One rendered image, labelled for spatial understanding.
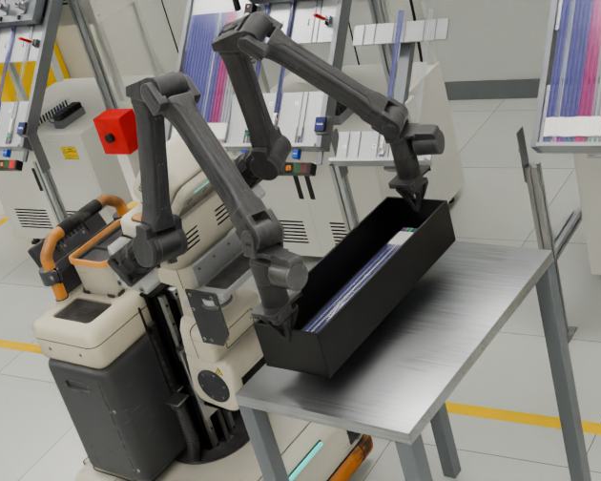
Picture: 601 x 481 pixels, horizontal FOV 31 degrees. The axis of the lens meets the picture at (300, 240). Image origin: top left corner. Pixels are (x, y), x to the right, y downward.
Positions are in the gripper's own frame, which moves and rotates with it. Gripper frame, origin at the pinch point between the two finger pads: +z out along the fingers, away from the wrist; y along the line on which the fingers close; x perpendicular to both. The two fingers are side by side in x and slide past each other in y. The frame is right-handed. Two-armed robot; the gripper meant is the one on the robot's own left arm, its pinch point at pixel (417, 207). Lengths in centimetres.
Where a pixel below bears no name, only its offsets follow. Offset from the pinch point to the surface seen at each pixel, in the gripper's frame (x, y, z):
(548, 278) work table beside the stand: -30.2, 2.7, 18.8
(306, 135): 89, 71, 18
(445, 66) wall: 148, 260, 74
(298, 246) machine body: 131, 96, 82
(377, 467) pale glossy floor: 37, -1, 93
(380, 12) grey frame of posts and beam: 82, 120, -7
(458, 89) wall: 143, 259, 86
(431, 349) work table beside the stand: -21.4, -37.0, 13.1
